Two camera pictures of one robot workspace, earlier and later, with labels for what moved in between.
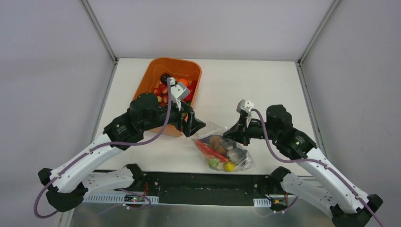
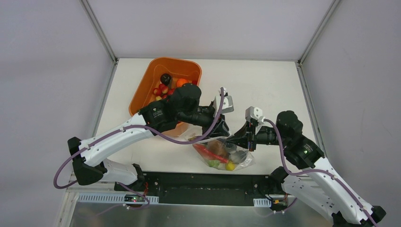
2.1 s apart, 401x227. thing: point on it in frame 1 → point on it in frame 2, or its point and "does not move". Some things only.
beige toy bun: [216, 144] does not move
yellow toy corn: [229, 166] does not move
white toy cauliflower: [213, 162] does not move
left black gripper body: [186, 121] → [218, 122]
